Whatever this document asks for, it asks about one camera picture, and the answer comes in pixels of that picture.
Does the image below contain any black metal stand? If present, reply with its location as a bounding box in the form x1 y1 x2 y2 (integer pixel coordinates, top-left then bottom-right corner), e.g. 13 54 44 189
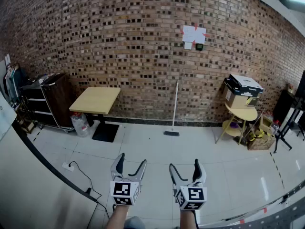
274 70 305 154

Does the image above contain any white paper notice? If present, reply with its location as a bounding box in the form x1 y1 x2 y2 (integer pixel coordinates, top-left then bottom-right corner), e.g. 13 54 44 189
182 25 207 44

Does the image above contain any black speaker cabinet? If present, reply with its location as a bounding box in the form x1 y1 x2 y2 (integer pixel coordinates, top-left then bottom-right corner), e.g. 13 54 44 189
273 88 296 126

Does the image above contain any clear plastic water jug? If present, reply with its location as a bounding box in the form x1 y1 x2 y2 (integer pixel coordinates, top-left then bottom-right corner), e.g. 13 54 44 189
70 112 91 138

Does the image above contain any square wooden pedestal table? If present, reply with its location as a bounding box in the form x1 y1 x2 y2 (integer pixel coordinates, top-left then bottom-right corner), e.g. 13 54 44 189
69 87 122 143

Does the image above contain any black cable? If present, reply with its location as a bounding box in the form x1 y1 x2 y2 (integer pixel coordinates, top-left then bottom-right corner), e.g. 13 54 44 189
69 161 111 229

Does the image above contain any clothes rack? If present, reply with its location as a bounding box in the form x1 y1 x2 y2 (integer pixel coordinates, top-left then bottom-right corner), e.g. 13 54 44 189
3 63 24 104

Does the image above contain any round yellow table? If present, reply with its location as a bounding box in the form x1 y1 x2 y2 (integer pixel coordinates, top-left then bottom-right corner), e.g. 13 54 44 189
215 103 258 145

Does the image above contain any person's right forearm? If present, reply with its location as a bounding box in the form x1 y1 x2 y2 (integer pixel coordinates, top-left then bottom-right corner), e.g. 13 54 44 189
180 208 198 229

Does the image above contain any white printed board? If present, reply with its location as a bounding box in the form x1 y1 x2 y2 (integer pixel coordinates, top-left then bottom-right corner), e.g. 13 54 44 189
0 91 17 143

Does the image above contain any small wooden shelf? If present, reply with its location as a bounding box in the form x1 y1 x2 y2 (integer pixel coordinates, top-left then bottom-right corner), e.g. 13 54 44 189
14 104 36 135

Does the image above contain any black service cart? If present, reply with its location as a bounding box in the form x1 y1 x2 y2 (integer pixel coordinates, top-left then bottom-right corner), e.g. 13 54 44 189
20 73 74 133

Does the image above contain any brown cardboard box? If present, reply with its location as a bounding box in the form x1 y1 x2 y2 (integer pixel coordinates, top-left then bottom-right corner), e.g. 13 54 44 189
224 84 259 109

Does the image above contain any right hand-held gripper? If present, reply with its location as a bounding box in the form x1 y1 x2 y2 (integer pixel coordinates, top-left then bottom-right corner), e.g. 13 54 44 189
169 158 207 211

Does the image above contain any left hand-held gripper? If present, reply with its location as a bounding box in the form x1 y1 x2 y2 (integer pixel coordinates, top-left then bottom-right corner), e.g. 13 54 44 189
110 153 147 207

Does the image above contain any person's left forearm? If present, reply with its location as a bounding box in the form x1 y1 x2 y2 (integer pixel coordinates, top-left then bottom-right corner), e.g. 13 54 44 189
103 204 131 229

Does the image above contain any person's leg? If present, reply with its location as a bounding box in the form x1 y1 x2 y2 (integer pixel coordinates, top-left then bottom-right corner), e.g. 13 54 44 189
123 216 146 229

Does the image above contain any open cardboard box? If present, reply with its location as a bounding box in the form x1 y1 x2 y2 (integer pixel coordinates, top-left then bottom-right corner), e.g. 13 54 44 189
246 114 277 151

